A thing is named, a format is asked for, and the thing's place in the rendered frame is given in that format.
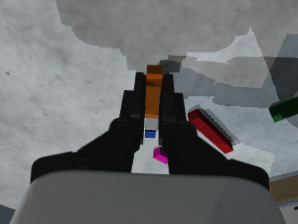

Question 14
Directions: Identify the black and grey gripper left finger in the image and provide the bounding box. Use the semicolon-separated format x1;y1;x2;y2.
30;72;146;184

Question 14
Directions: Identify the small blue block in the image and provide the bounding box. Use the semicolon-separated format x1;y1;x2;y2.
145;130;156;138

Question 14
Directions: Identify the dark red rod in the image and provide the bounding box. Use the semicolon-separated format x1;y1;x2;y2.
188;109;234;154

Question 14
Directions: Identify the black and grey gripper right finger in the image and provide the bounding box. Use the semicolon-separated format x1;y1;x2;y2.
158;74;270;191

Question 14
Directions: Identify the green rod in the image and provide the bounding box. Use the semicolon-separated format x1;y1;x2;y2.
268;97;298;122

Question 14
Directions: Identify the small magenta block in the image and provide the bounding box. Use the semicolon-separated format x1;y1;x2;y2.
153;147;168;164

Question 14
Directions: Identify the orange rod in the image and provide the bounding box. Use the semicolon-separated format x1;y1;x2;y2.
145;65;163;119

